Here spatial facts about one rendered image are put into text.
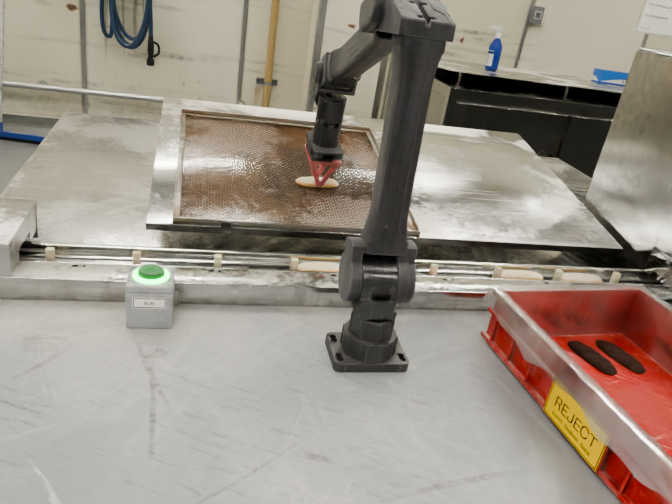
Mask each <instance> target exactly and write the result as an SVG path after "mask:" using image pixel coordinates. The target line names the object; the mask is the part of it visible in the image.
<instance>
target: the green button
mask: <svg viewBox="0 0 672 504"><path fill-rule="evenodd" d="M164 275H165V270H164V268H162V267H161V266H159V265H154V264H148V265H144V266H142V267H140V268H139V269H138V276H139V277H141V278H143V279H147V280H156V279H160V278H162V277H164Z"/></svg>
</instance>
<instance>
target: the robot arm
mask: <svg viewBox="0 0 672 504"><path fill-rule="evenodd" d="M455 29H456V24H455V22H454V21H453V19H452V18H451V16H450V15H449V13H448V12H447V7H446V5H445V4H442V2H441V1H440V0H364V1H363V2H362V3H361V5H360V13H359V29H358V30H357V31H356V32H355V33H354V34H353V35H352V36H351V37H350V39H349V40H348V41H347V42H346V43H345V44H344V45H343V46H341V47H340V48H338V49H335V50H333V51H332V52H326V53H325V54H324V55H323V57H322V58H321V61H319V62H316V63H315V66H314V71H313V79H314V83H313V85H312V88H311V92H312V95H313V98H314V100H315V103H316V105H317V107H318V108H317V113H316V119H315V125H314V131H307V132H306V137H308V138H307V142H306V144H305V150H306V154H307V157H308V161H309V165H310V169H311V173H312V176H313V177H314V180H315V184H316V186H318V187H322V186H323V185H324V184H325V182H326V181H327V180H328V178H329V177H330V176H331V175H332V174H333V173H334V172H335V171H336V170H337V169H338V167H339V166H340V165H341V160H340V159H343V156H344V152H343V150H342V148H341V146H340V144H339V142H338V141H339V136H340V131H341V126H342V121H343V116H344V111H345V106H346V101H347V98H346V97H345V96H344V95H350V96H355V91H356V86H357V82H358V81H360V79H361V75H362V74H364V73H365V72H366V71H368V70H369V69H370V68H372V67H373V66H374V65H376V64H377V63H378V62H380V61H381V60H382V59H383V58H385V57H386V56H387V55H389V54H390V53H391V52H392V72H391V82H390V88H389V94H388V101H387V107H386V113H385V119H384V125H383V132H382V138H381V144H380V150H379V157H378V163H377V169H376V175H375V182H374V188H373V194H372V200H371V205H370V209H369V213H368V217H367V220H366V222H365V225H364V228H363V229H362V231H361V235H360V237H347V238H346V245H345V251H344V252H343V254H342V256H341V259H340V264H339V271H338V287H339V294H340V297H341V299H342V301H345V302H351V305H352V308H353V311H352V312H351V317H350V320H348V321H347V322H346V323H345V324H343V328H342V332H328V333H327V334H326V339H325V345H326V348H327V351H328V355H329V358H330V361H331V364H332V367H333V370H334V371H336V372H339V373H366V372H406V371H407V369H408V365H409V359H408V357H407V355H406V353H405V351H404V349H403V347H402V345H401V343H400V341H399V339H398V336H397V335H396V331H395V329H394V324H395V318H396V314H397V313H396V312H394V310H395V306H396V304H401V303H408V302H410V301H411V299H412V297H413V295H414V291H415V286H416V268H415V261H416V256H417V251H418V249H417V246H416V244H415V243H414V242H413V241H412V240H407V223H408V214H409V208H410V203H411V197H412V192H413V186H414V181H415V176H416V170H417V165H418V159H419V154H420V149H421V143H422V138H423V132H424V127H425V122H426V116H427V111H428V105H429V100H430V95H431V89H432V85H433V81H434V77H435V74H436V70H437V68H438V65H439V62H440V60H441V57H442V55H443V54H444V52H445V47H446V41H447V42H453V39H454V34H455ZM318 165H320V167H319V169H318V171H317V167H318ZM326 165H327V166H330V168H329V169H328V171H327V172H326V174H325V175H324V177H323V178H322V180H319V177H320V175H321V174H322V172H323V170H324V169H325V167H326Z"/></svg>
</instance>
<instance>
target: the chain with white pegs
mask: <svg viewBox="0 0 672 504"><path fill-rule="evenodd" d="M45 257H46V261H55V247H46V249H45ZM133 264H138V265H141V251H133ZM221 264H222V255H221V254H215V255H214V267H215V268H221ZM438 268H439V266H438V265H437V264H431V266H430V270H429V274H428V276H437V272H438ZM297 269H298V258H291V262H290V269H289V270H293V271H297ZM502 272H503V269H502V268H501V267H495V269H494V272H493V275H492V278H499V279H500V278H501V275H502ZM563 273H564V272H563V271H562V270H561V269H556V270H555V273H554V276H553V279H552V281H561V279H562V276H563ZM620 277H621V274H620V273H619V272H613V274H612V276H611V279H610V282H609V283H618V282H619V280H620Z"/></svg>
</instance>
